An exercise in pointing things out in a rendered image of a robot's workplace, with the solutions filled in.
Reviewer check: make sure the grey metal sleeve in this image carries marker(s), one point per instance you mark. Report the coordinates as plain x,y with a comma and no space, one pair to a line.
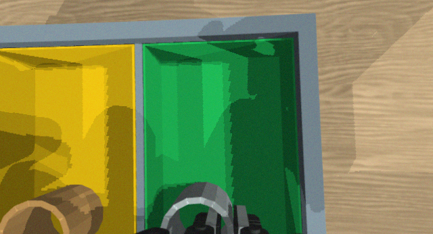
200,193

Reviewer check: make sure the bronze bushing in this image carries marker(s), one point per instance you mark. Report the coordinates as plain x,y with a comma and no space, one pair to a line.
78,208

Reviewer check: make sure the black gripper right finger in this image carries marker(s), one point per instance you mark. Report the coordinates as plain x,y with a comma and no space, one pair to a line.
244,223

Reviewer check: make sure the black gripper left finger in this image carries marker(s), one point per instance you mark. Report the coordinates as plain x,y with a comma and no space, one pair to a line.
204,223

